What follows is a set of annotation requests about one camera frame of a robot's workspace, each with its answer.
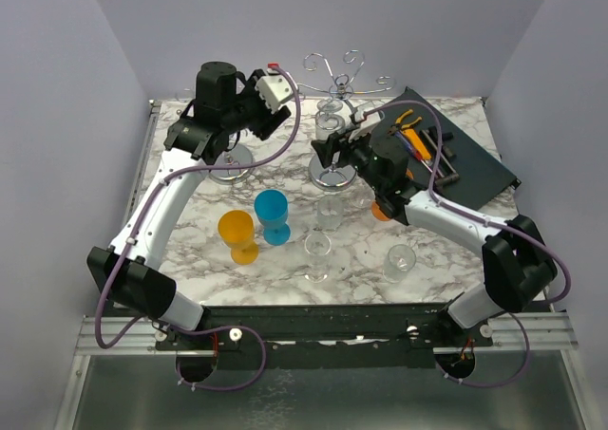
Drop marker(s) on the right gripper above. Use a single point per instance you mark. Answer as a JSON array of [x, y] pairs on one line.
[[337, 142]]

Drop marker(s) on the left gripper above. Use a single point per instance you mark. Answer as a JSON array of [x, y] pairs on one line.
[[269, 122]]

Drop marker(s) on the clear wine glass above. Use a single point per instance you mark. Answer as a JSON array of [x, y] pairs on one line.
[[327, 118], [399, 261], [318, 248], [329, 213]]

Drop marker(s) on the tall clear flute glass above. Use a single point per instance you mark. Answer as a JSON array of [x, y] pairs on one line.
[[361, 196]]

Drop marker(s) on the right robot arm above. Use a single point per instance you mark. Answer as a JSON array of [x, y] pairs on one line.
[[517, 265]]

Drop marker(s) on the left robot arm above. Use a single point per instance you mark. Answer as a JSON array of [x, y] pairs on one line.
[[225, 103]]

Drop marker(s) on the small chrome glass rack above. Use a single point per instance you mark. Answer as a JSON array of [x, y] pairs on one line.
[[236, 153]]

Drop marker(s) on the clear wine glass front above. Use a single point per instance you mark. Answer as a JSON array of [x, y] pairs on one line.
[[318, 248]]

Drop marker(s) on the yellow utility knife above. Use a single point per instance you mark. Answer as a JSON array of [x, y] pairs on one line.
[[418, 144]]

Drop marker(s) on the blue red screwdriver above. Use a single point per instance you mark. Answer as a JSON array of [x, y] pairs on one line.
[[408, 144]]

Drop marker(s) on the orange plastic goblet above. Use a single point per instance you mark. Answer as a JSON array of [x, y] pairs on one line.
[[378, 213]]

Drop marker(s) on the black metal tool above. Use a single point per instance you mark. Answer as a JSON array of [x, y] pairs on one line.
[[434, 136]]

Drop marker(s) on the dark flat equipment box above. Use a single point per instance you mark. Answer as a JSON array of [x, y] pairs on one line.
[[485, 184]]

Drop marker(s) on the blue plastic goblet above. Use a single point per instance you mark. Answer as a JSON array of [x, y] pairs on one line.
[[271, 208]]

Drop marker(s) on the yellow plastic goblet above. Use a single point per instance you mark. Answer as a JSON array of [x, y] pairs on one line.
[[237, 230]]

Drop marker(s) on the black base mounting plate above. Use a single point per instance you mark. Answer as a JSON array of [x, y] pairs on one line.
[[335, 336]]

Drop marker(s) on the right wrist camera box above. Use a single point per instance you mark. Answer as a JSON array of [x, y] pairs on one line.
[[362, 124]]

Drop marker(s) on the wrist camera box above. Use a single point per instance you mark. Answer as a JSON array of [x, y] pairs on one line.
[[362, 124], [274, 88]]

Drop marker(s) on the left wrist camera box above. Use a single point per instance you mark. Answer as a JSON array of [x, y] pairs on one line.
[[274, 88]]

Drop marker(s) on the yellow handled pliers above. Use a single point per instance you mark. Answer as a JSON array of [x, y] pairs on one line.
[[406, 121]]

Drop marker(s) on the aluminium rail frame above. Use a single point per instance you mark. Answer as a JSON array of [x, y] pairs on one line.
[[152, 377]]

